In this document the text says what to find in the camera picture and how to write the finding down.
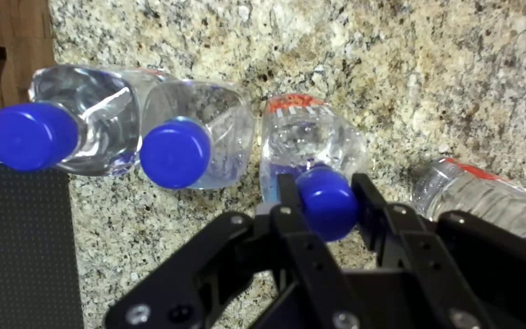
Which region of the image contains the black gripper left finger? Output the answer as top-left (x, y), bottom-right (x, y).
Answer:
top-left (103, 174), bottom-right (361, 329)

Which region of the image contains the Fiji water bottle front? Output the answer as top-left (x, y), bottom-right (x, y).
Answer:
top-left (0, 65), bottom-right (162, 176)

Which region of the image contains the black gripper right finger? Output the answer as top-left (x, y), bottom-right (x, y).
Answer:
top-left (350, 174), bottom-right (526, 329)

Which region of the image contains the Fiji water bottle red label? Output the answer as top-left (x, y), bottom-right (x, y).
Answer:
top-left (412, 158), bottom-right (526, 240)

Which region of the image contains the black perforated panel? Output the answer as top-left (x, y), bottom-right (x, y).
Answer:
top-left (0, 165), bottom-right (83, 329)

